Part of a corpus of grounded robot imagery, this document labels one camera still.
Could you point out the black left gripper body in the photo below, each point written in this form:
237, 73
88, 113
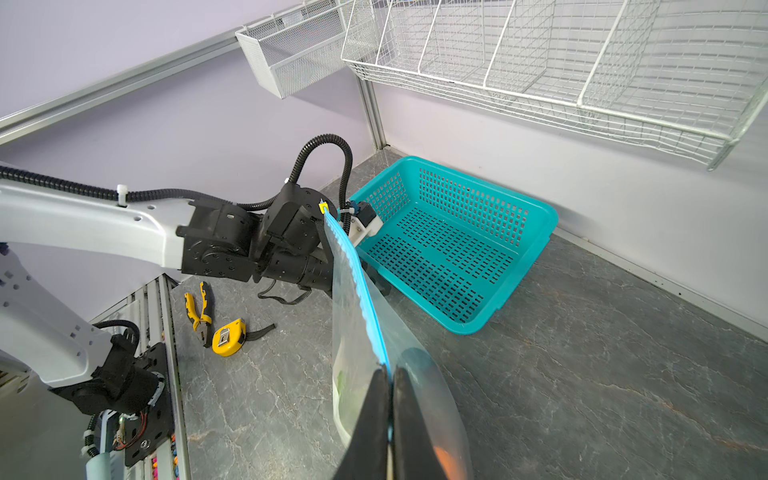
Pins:
305, 271

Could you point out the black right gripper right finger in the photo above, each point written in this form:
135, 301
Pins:
413, 453

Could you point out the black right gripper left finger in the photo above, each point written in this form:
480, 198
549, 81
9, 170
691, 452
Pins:
366, 456

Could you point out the clear zip top bag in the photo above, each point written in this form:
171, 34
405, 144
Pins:
368, 334

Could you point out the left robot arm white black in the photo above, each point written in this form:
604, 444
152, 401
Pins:
102, 368

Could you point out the yellow tape measure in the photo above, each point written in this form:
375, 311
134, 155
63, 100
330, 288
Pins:
229, 339

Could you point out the teal plastic basket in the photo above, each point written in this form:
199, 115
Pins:
456, 245

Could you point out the teal silicone spatula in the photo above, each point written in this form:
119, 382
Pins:
103, 460

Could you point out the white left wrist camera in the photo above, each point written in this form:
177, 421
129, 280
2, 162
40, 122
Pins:
360, 221

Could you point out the yellow handled pliers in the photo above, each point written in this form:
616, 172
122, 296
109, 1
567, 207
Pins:
201, 318

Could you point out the white mesh wall box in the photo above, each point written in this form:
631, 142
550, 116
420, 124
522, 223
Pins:
298, 47

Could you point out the white wire wall rack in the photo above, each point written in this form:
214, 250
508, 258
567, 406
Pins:
687, 78

